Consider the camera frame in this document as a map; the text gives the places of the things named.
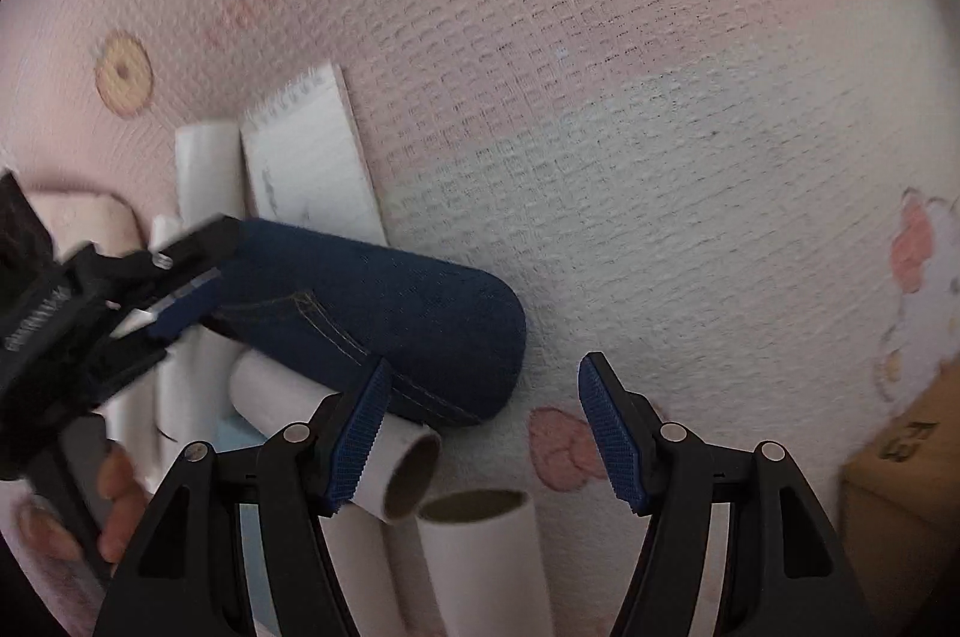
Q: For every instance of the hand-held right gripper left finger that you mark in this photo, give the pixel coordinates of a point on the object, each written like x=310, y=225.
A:
x=360, y=442

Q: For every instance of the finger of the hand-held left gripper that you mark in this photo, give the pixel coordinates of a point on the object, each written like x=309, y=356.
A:
x=180, y=310
x=195, y=247

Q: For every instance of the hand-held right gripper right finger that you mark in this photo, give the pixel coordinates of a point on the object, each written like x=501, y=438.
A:
x=611, y=442

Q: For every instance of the dark blue denim roll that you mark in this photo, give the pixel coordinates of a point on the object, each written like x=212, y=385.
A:
x=420, y=322

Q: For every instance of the person's left hand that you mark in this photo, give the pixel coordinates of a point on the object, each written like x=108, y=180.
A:
x=120, y=517

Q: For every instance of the white spiral notepad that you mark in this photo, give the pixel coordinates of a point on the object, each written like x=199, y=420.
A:
x=307, y=164

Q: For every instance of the pile of white paper rolls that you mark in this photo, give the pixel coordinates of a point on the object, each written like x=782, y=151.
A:
x=480, y=554

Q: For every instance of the cardboard box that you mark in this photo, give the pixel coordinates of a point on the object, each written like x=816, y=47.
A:
x=900, y=479

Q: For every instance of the pink printed play mat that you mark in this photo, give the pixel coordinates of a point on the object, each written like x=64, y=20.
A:
x=600, y=119

